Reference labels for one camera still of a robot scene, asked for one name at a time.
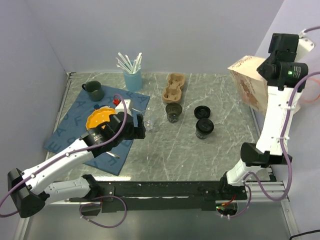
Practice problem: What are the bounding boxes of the black coffee cup lid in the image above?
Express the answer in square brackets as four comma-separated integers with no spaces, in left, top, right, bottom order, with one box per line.
[195,118,214,133]

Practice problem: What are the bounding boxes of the clear plastic tumbler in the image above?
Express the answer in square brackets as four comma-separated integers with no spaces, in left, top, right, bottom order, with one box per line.
[143,109,155,131]

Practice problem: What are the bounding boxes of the stacked black cup lids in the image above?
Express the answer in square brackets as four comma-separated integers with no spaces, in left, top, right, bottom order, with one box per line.
[194,105,211,120]

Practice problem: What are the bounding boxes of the brown cardboard cup carrier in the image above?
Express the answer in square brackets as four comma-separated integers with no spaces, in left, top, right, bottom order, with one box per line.
[162,73,186,104]

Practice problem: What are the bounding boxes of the blue lettered placemat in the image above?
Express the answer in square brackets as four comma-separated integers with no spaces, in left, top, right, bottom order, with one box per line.
[44,85,150,176]

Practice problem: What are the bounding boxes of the blue straw holder cup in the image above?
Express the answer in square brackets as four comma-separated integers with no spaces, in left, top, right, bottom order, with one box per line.
[123,69,143,92]

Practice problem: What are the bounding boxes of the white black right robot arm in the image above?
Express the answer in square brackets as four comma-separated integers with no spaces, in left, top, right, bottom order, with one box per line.
[218,51,309,200]

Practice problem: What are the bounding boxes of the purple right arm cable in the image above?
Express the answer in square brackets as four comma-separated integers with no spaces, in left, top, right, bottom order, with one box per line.
[219,24,320,221]

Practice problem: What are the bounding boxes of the white wrapped straw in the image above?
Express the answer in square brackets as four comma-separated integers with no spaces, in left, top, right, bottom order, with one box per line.
[116,58,132,74]
[118,52,132,74]
[133,52,142,74]

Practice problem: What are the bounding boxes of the silver fork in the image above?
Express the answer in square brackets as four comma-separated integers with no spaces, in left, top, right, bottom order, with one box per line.
[106,152,120,159]

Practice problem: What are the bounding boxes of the orange dotted scalloped plate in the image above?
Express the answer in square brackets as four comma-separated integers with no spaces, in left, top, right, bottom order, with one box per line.
[85,107,116,130]

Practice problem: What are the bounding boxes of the dark translucent coffee cup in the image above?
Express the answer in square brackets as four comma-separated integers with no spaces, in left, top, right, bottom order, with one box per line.
[165,102,183,123]

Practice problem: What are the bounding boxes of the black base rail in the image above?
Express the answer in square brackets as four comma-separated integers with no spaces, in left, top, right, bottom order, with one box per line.
[48,181,290,213]

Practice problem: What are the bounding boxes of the dark green mug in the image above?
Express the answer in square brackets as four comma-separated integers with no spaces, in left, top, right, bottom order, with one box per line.
[81,80,105,102]

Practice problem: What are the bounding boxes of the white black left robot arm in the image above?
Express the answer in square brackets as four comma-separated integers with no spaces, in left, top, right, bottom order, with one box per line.
[7,111,146,218]

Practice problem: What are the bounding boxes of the brown paper takeout bag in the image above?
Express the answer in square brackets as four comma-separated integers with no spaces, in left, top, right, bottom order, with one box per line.
[228,55,268,116]

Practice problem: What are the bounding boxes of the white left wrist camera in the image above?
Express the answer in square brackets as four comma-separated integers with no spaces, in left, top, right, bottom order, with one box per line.
[113,99,132,116]

